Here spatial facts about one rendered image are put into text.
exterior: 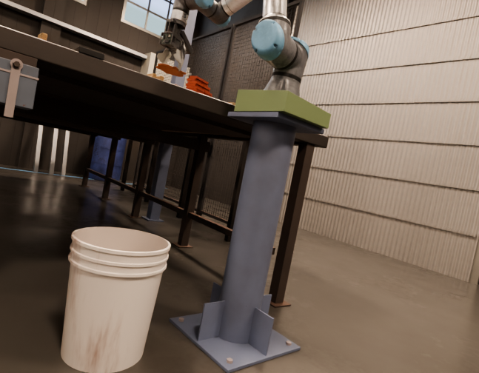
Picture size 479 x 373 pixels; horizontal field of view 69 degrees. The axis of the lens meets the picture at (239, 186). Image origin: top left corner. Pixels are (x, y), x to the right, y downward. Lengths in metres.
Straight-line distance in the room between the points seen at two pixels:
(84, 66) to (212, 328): 1.01
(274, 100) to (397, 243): 3.38
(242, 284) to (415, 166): 3.32
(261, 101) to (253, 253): 0.55
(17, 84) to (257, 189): 0.81
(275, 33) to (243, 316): 1.01
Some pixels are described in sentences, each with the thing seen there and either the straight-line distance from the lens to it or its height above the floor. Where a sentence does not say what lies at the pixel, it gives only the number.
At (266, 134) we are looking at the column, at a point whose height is 0.80.
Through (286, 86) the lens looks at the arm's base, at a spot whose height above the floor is 0.99.
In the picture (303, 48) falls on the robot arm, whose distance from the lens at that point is 1.40.
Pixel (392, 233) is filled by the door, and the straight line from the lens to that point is 4.41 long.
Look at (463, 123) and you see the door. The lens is 4.33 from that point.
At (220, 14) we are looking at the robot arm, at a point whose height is 1.32.
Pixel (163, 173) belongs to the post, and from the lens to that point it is 3.50.
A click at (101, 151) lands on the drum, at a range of 6.61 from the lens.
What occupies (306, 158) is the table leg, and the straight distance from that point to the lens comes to 1.81.
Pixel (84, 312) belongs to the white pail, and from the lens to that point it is 1.13.
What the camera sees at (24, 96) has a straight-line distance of 1.18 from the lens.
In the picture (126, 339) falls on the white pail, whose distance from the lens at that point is 1.16.
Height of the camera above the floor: 0.65
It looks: 3 degrees down
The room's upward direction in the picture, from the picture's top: 11 degrees clockwise
